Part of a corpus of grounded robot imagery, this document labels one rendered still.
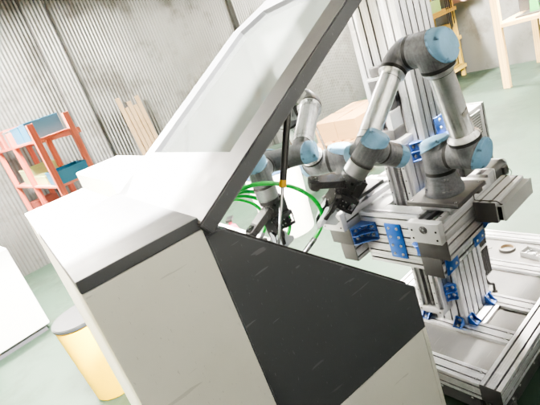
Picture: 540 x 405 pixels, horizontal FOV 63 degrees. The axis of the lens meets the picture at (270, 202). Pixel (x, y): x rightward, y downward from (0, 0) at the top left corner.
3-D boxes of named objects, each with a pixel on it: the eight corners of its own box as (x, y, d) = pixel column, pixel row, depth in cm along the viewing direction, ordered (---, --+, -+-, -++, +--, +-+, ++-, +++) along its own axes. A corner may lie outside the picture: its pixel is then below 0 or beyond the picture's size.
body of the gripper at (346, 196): (349, 216, 141) (370, 186, 135) (326, 207, 138) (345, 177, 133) (345, 204, 147) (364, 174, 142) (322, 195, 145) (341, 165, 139)
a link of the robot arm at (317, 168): (335, 177, 216) (293, 104, 174) (306, 183, 222) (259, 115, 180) (333, 157, 223) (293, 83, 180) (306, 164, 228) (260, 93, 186)
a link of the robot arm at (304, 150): (329, 101, 185) (321, 169, 149) (304, 108, 189) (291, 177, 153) (321, 76, 179) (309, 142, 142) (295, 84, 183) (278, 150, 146)
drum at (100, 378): (130, 357, 340) (95, 292, 321) (153, 373, 312) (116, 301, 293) (84, 393, 318) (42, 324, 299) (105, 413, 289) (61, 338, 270)
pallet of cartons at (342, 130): (361, 124, 806) (354, 100, 792) (407, 119, 732) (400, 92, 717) (313, 153, 734) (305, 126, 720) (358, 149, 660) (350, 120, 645)
